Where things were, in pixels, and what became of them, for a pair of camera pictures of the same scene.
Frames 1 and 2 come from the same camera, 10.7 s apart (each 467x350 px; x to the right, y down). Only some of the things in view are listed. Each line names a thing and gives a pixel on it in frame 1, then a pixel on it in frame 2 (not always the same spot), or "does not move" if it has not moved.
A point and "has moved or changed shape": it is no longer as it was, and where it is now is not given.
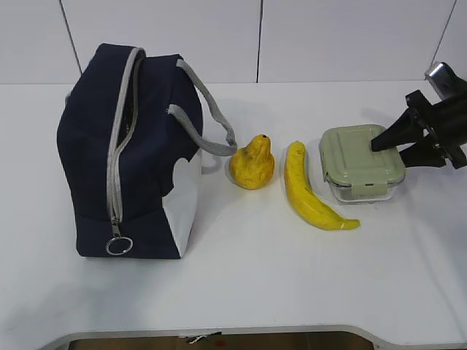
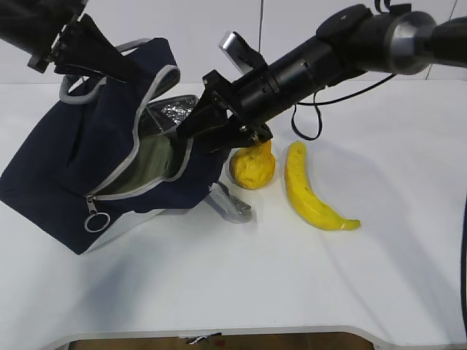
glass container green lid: x=347 y=158 to x=153 y=162
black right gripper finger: x=425 y=152 to x=232 y=134
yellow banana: x=307 y=203 does not move
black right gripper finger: x=407 y=129 to x=207 y=113
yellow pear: x=252 y=166 does not move
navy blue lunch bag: x=130 y=129 has moved or changed shape
